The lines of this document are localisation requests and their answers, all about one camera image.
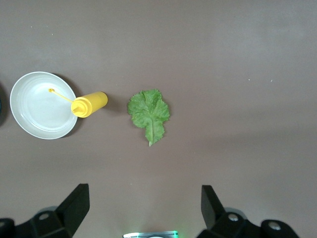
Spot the beige round plate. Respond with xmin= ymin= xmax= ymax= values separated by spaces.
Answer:
xmin=9 ymin=71 xmax=79 ymax=140

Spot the brown table cover sheet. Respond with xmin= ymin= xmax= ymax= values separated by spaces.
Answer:
xmin=0 ymin=0 xmax=317 ymax=238

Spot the green lettuce leaf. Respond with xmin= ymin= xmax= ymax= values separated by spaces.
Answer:
xmin=127 ymin=88 xmax=171 ymax=147

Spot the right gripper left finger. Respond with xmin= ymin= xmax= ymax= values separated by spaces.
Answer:
xmin=0 ymin=183 xmax=90 ymax=238

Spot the yellow squeeze bottle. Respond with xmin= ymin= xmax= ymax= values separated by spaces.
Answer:
xmin=48 ymin=88 xmax=108 ymax=119

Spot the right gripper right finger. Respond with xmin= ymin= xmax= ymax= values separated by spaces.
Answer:
xmin=197 ymin=184 xmax=302 ymax=238

